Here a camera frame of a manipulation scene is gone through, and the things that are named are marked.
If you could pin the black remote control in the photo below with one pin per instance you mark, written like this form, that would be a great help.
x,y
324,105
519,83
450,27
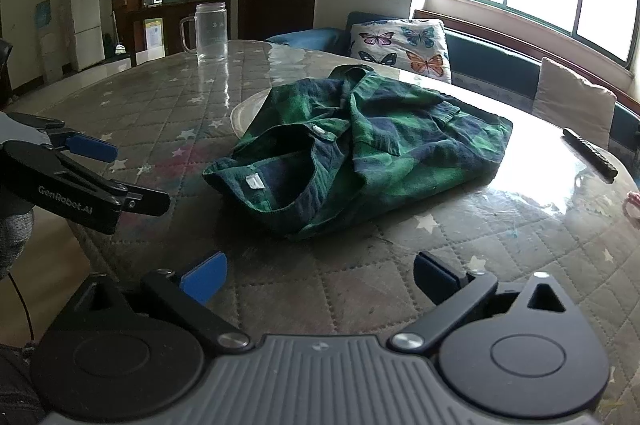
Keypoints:
x,y
590,152

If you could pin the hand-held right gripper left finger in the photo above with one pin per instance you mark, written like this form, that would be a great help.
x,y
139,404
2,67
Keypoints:
x,y
205,277

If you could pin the white refrigerator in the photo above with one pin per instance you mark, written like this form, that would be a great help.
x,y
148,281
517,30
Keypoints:
x,y
87,25

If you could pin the person's left forearm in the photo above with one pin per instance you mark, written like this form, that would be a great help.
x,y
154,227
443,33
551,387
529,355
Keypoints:
x,y
12,240

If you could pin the water dispenser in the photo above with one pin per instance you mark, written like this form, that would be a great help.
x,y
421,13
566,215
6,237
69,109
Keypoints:
x,y
47,50

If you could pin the beige cushion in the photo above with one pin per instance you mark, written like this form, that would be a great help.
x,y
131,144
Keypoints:
x,y
570,105

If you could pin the broom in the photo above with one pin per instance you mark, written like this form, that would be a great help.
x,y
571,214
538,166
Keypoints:
x,y
120,49

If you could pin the butterfly print pillow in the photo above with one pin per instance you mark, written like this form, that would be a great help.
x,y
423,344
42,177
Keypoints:
x,y
400,45

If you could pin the blue sofa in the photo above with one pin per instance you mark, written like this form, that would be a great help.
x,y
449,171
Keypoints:
x,y
480,55

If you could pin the round induction cooktop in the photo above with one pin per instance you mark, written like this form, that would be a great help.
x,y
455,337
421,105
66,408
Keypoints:
x,y
245,112

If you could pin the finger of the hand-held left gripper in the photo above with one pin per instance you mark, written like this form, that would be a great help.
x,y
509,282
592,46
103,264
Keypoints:
x,y
92,148
147,202

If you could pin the dark cloth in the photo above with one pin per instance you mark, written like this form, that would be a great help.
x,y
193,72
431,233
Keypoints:
x,y
15,385

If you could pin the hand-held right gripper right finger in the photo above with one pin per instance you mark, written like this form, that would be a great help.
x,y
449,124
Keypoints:
x,y
435,277

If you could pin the green plaid shirt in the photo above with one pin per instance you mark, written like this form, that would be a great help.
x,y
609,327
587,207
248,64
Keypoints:
x,y
400,140

